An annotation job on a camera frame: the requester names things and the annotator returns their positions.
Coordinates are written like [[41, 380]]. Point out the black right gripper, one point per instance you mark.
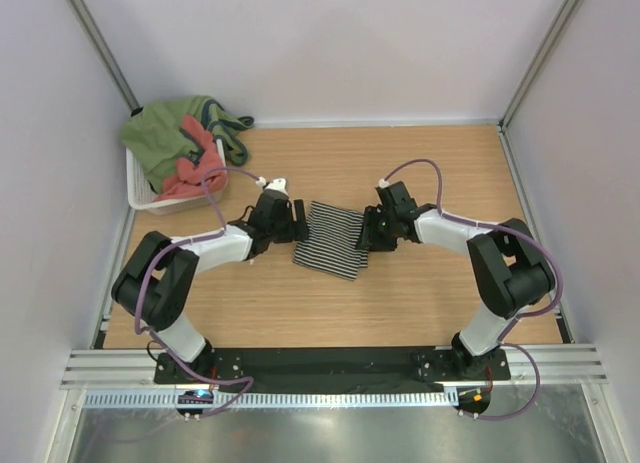
[[370, 234]]

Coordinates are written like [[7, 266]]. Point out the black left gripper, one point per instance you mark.
[[297, 229]]

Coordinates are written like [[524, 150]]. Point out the black white striped tank top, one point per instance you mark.
[[331, 244]]

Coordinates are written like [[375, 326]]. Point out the salmon red tank top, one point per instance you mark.
[[193, 171]]

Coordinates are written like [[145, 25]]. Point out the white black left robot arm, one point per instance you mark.
[[155, 282]]

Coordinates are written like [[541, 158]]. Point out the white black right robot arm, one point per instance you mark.
[[511, 270]]

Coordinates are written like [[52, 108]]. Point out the green tank top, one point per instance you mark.
[[152, 133]]

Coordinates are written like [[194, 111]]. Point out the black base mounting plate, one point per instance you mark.
[[334, 370]]

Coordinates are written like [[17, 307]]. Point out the white plastic basket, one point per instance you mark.
[[142, 198]]

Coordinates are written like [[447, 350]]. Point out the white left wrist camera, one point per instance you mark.
[[275, 188]]

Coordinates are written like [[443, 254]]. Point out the slotted grey cable duct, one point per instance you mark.
[[200, 399]]

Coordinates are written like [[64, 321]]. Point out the aluminium frame rail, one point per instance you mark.
[[132, 368]]

